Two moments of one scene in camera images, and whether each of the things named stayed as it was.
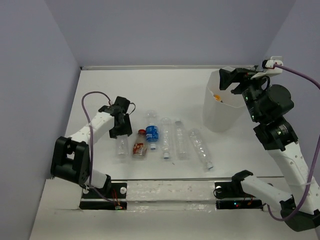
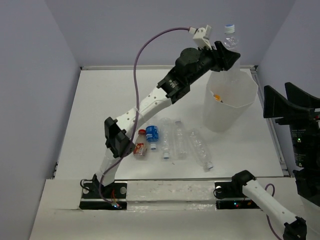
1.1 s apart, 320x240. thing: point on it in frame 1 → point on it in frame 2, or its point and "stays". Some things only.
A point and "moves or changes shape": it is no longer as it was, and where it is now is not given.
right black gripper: (238, 75) → (275, 103)
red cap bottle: (140, 145) stays
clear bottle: (122, 146) moves or changes shape
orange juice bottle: (217, 97) stays
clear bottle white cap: (166, 137) stays
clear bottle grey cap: (181, 141) stays
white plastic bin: (222, 109) stays
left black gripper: (127, 127) → (222, 58)
